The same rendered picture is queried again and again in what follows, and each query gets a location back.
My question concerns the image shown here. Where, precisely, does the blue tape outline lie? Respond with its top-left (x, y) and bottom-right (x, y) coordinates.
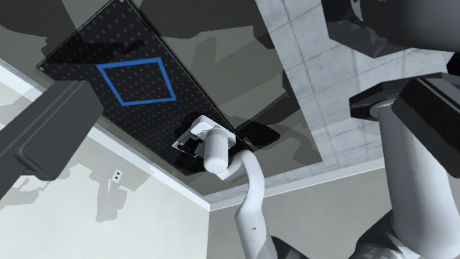
top-left (96, 58), bottom-right (177, 106)

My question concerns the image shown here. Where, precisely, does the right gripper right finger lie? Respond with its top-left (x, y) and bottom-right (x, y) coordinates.
top-left (391, 78), bottom-right (460, 178)

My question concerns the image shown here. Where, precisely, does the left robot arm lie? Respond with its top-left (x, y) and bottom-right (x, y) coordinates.
top-left (194, 97), bottom-right (460, 259)

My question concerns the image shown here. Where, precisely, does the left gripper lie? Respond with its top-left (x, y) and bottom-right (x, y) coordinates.
top-left (180, 115), bottom-right (236, 149)

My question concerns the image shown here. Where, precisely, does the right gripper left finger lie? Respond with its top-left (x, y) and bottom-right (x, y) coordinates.
top-left (0, 81), bottom-right (104, 200)

